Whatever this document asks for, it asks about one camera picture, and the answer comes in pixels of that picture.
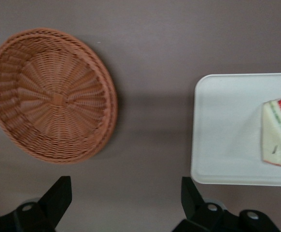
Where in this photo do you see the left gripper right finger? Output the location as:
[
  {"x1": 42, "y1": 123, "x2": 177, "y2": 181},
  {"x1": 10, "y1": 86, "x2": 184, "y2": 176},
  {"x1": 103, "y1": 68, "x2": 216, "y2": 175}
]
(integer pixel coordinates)
[{"x1": 173, "y1": 176, "x2": 228, "y2": 232}]

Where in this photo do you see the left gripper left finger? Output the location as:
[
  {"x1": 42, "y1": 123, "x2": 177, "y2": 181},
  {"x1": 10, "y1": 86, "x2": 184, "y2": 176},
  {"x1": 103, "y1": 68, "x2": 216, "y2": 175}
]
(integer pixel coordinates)
[{"x1": 13, "y1": 175, "x2": 73, "y2": 232}]

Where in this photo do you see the triangular sandwich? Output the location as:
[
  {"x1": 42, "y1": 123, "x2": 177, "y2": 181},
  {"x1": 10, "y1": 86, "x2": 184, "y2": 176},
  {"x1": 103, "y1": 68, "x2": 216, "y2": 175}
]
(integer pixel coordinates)
[{"x1": 261, "y1": 97, "x2": 281, "y2": 170}]

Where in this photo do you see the cream plastic tray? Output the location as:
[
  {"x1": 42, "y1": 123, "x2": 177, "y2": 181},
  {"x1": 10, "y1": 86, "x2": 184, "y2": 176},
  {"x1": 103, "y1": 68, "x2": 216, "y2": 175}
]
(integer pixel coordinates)
[{"x1": 190, "y1": 72, "x2": 281, "y2": 188}]

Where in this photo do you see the brown round wicker basket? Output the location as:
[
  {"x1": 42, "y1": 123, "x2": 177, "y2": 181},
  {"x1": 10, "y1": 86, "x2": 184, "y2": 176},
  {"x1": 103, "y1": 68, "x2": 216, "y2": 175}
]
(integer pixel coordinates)
[{"x1": 0, "y1": 27, "x2": 118, "y2": 165}]

